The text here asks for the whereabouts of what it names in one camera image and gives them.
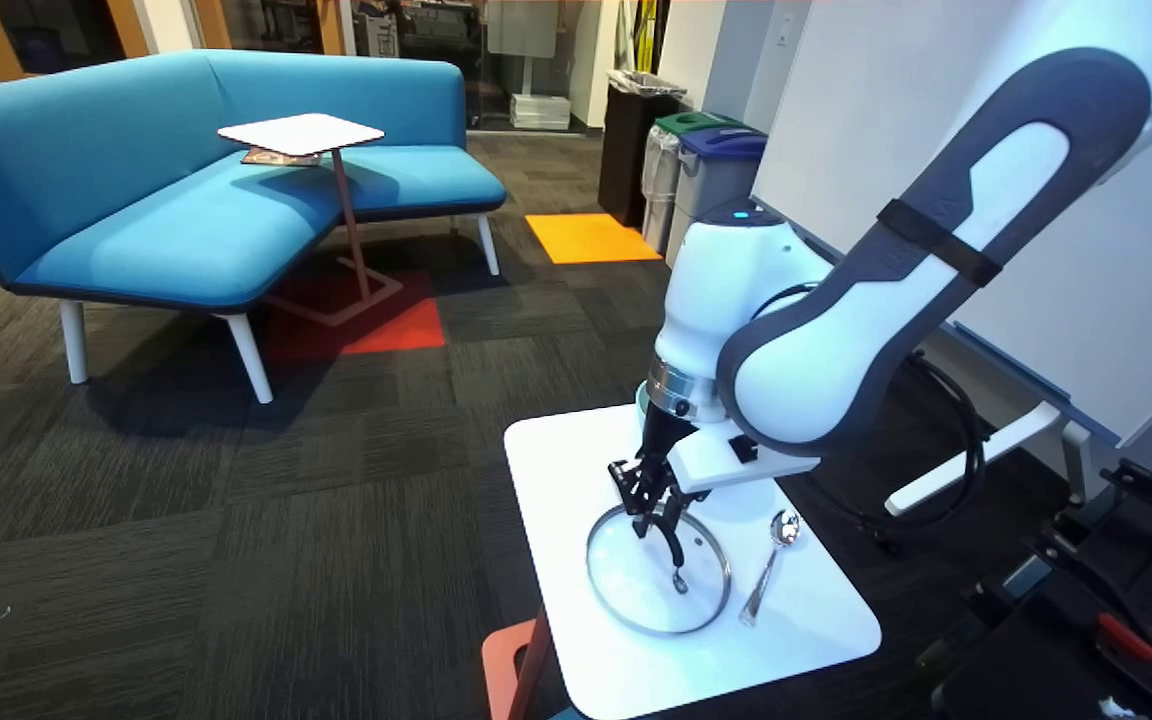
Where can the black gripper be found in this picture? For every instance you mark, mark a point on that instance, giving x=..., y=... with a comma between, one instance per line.
x=646, y=482

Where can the glass lid with black handle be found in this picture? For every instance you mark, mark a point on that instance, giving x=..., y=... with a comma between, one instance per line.
x=637, y=581

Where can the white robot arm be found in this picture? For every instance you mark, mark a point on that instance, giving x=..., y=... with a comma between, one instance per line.
x=774, y=354

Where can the blue lid recycling bin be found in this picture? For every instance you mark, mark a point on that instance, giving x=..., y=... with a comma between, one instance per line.
x=692, y=164

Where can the metal spoon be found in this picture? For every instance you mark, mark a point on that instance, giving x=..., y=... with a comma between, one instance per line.
x=783, y=528

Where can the black trash bin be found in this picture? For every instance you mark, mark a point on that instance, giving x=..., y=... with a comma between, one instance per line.
x=635, y=104

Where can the white far side table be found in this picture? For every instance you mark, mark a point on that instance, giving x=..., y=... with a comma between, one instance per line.
x=316, y=140

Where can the blue sofa far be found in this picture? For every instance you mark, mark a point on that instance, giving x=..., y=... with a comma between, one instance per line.
x=116, y=185

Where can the red handled clamp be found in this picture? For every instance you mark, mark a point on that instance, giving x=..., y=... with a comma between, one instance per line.
x=1117, y=616

